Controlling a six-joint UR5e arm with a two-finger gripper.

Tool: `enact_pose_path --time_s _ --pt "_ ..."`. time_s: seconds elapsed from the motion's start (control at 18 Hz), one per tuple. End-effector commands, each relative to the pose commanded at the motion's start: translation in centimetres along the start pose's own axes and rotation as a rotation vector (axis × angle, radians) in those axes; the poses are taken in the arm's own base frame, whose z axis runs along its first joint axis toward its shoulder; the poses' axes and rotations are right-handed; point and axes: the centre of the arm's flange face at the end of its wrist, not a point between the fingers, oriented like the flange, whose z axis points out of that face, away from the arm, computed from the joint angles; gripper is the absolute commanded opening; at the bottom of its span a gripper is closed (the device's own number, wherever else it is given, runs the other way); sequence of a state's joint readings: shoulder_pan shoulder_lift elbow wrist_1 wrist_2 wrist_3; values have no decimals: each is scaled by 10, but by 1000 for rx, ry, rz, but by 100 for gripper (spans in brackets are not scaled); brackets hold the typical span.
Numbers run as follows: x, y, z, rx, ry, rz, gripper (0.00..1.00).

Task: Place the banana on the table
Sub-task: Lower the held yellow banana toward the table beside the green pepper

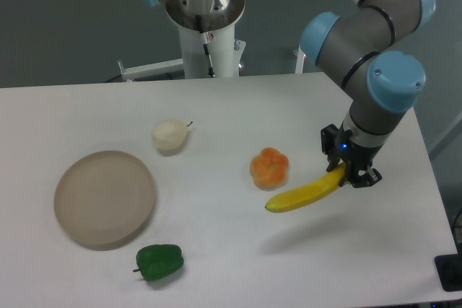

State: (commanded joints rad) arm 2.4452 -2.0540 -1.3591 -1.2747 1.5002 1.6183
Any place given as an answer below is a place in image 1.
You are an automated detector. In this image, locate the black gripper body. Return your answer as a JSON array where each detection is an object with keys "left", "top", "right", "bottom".
[{"left": 336, "top": 138, "right": 379, "bottom": 182}]

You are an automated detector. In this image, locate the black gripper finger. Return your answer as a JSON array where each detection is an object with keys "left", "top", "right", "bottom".
[
  {"left": 321, "top": 124, "right": 340, "bottom": 172},
  {"left": 349, "top": 167, "right": 382, "bottom": 188}
]

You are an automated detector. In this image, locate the yellow banana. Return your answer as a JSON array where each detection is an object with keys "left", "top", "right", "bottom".
[{"left": 265, "top": 163, "right": 346, "bottom": 214}]

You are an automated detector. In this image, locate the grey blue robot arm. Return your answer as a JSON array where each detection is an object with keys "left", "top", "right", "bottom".
[{"left": 144, "top": 0, "right": 435, "bottom": 188}]

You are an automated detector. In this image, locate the orange bread roll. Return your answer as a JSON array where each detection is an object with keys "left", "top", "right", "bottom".
[{"left": 250, "top": 147, "right": 289, "bottom": 190}]

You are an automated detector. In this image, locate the black device at table edge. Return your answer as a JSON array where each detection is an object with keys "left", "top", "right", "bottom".
[{"left": 434, "top": 254, "right": 461, "bottom": 292}]

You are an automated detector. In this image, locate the white pear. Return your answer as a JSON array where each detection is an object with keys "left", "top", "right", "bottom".
[{"left": 151, "top": 118, "right": 193, "bottom": 156}]

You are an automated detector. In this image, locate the green bell pepper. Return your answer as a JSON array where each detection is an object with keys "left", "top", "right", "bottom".
[{"left": 133, "top": 244, "right": 184, "bottom": 281}]

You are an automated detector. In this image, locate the beige round plate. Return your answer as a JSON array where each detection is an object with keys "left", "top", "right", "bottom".
[{"left": 53, "top": 151, "right": 156, "bottom": 250}]

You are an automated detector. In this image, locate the black cable on pedestal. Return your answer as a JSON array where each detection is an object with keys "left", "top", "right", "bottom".
[{"left": 195, "top": 14, "right": 217, "bottom": 79}]

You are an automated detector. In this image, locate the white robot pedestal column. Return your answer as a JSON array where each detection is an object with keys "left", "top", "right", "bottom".
[{"left": 166, "top": 0, "right": 246, "bottom": 79}]

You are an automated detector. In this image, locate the white frame bar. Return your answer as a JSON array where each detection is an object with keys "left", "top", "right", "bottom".
[{"left": 118, "top": 58, "right": 183, "bottom": 81}]

